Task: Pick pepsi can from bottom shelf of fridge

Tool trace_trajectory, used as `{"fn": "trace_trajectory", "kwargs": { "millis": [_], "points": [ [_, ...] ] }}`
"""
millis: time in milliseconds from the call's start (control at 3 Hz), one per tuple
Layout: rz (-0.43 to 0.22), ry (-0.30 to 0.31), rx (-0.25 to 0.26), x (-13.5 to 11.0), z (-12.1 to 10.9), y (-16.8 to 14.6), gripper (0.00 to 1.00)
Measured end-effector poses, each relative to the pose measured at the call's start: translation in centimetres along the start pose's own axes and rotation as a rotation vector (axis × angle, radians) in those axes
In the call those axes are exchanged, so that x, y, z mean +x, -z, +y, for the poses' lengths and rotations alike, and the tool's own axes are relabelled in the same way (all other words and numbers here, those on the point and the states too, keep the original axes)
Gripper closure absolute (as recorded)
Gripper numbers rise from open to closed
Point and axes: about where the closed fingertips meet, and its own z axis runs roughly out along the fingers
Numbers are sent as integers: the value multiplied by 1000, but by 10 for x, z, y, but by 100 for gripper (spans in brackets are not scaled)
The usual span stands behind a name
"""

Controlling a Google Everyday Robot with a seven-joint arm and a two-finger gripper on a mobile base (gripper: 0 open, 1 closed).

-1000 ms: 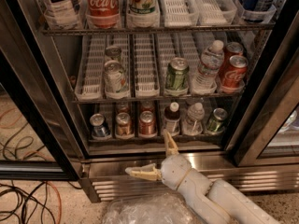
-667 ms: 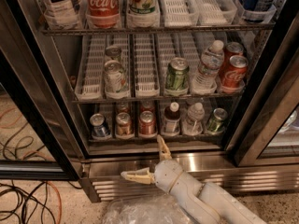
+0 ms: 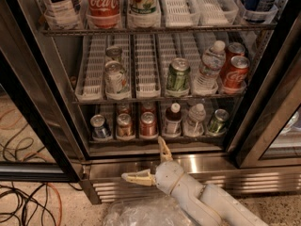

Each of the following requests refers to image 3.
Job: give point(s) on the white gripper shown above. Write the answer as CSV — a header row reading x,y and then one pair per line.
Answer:
x,y
166,175

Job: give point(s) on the blue pepsi can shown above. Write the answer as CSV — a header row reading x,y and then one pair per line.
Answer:
x,y
100,128

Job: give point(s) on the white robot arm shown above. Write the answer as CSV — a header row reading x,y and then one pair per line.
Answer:
x,y
207,205

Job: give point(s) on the red soda can front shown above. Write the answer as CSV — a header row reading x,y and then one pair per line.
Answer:
x,y
148,124

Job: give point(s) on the red soda can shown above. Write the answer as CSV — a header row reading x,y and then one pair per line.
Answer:
x,y
148,107
148,124

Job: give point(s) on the steel fridge base grille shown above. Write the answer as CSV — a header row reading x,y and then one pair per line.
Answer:
x,y
102,180

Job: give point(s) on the gold soda can front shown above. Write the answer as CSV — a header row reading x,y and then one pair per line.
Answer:
x,y
125,128

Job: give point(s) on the gold soda can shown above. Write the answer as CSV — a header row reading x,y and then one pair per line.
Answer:
x,y
125,128
124,109

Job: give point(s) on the red soda can rear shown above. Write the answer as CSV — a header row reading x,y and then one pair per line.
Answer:
x,y
148,107

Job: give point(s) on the gold soda can rear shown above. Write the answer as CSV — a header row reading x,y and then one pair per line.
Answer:
x,y
124,109

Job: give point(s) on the green can bottom shelf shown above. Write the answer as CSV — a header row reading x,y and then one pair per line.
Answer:
x,y
218,121

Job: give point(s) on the green can shelf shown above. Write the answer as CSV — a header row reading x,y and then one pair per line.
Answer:
x,y
218,121
178,75

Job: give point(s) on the green can middle shelf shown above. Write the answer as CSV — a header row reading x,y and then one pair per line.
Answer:
x,y
178,75

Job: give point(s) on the white patterned can front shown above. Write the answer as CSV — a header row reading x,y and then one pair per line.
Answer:
x,y
115,77

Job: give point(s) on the white patterned can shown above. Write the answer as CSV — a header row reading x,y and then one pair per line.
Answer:
x,y
115,77
113,53

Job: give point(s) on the open glass fridge door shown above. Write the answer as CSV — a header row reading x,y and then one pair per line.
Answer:
x,y
38,71

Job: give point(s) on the right glass fridge door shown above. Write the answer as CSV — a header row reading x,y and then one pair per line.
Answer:
x,y
271,141

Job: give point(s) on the white patterned can rear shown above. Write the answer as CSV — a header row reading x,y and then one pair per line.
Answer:
x,y
113,53

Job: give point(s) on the red coca-cola can front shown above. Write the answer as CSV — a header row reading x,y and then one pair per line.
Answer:
x,y
236,72

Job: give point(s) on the red coca-cola can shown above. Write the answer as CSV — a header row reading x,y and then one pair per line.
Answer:
x,y
236,72
233,49

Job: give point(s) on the clear water bottle middle shelf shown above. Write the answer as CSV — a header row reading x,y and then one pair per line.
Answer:
x,y
212,61

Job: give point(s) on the red coca-cola can rear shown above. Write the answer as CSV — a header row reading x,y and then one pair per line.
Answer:
x,y
233,49

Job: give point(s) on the coca-cola bottle top shelf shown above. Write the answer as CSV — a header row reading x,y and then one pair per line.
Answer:
x,y
104,13

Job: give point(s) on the white tea bottle top shelf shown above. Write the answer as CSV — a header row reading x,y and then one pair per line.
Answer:
x,y
63,14

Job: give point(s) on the clear plastic bag bin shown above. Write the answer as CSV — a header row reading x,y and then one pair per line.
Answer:
x,y
157,211

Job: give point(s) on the dark drink bottle white cap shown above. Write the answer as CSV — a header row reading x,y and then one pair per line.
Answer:
x,y
173,118

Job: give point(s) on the small clear water bottle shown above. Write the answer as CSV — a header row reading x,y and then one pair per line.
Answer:
x,y
193,126

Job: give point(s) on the white empty tray middle centre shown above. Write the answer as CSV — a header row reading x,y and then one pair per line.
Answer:
x,y
147,79

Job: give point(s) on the white empty tray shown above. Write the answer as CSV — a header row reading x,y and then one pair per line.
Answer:
x,y
90,78
217,12
180,13
147,79

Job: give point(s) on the white empty tray middle left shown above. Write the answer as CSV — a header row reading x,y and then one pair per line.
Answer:
x,y
90,78

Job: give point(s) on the green white soda bottle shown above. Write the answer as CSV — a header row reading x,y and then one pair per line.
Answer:
x,y
143,0

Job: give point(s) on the white empty tray top right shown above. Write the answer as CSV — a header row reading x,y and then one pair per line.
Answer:
x,y
217,12

